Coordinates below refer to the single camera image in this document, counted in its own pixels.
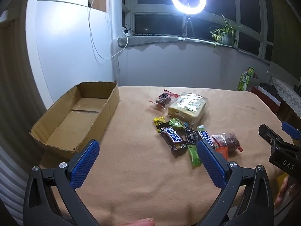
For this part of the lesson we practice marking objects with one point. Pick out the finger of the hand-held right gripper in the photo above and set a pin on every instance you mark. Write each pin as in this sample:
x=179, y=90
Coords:
x=289, y=129
x=278, y=150

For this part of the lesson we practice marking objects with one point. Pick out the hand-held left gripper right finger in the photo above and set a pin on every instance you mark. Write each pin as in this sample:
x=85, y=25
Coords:
x=211, y=167

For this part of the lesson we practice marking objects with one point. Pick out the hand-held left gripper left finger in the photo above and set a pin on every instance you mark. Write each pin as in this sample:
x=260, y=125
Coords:
x=84, y=166

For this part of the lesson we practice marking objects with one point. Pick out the brown cardboard box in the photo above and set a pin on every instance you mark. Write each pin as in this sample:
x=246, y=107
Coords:
x=80, y=117

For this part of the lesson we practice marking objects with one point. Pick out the green and white packet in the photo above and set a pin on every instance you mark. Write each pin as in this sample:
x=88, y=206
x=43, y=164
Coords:
x=176, y=123

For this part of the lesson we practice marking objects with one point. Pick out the person's right hand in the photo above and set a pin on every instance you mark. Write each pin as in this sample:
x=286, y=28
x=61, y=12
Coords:
x=292, y=191

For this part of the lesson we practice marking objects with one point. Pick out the person's left hand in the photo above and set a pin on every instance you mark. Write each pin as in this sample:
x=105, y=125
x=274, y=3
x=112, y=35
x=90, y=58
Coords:
x=140, y=223

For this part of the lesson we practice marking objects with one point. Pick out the orange snack packet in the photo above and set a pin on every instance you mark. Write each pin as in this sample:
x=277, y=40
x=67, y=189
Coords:
x=222, y=151

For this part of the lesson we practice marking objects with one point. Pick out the lime green candy packet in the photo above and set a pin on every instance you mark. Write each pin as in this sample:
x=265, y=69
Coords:
x=194, y=156

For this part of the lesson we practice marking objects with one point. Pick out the small brown chocolate bar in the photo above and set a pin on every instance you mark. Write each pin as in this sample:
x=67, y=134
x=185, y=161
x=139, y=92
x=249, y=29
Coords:
x=207, y=137

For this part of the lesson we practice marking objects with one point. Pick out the clear packet of red fruit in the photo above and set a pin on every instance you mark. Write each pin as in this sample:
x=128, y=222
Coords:
x=227, y=140

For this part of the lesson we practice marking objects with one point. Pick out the white lace cloth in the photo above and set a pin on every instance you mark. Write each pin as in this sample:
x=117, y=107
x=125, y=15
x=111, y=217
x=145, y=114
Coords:
x=289, y=94

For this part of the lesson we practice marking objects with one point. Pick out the red box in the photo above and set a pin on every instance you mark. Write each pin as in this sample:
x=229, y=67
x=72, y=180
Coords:
x=265, y=98

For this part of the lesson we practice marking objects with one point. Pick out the black patterned snack packet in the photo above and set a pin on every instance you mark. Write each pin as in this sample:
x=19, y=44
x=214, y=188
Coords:
x=191, y=134

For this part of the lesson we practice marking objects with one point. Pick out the large brown chocolate bar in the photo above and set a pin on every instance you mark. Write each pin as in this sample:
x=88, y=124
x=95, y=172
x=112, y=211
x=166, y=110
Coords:
x=172, y=135

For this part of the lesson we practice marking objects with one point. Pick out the sliced bread in clear bag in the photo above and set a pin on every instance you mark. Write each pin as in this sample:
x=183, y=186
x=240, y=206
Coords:
x=188, y=108

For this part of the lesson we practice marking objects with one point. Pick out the green paper bag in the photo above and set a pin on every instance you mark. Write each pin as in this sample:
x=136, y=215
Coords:
x=243, y=80

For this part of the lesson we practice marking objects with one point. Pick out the yellow candy packet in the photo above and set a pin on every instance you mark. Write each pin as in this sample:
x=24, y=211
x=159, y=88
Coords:
x=160, y=122

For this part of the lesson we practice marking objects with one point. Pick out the clear packet with red edges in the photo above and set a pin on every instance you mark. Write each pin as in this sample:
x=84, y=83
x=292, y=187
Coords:
x=163, y=98

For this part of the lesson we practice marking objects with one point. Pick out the potted spider plant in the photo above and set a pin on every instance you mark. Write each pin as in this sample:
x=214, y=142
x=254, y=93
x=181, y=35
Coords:
x=225, y=37

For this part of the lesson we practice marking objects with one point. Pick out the white charger plug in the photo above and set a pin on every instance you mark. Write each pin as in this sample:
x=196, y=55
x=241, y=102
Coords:
x=125, y=31

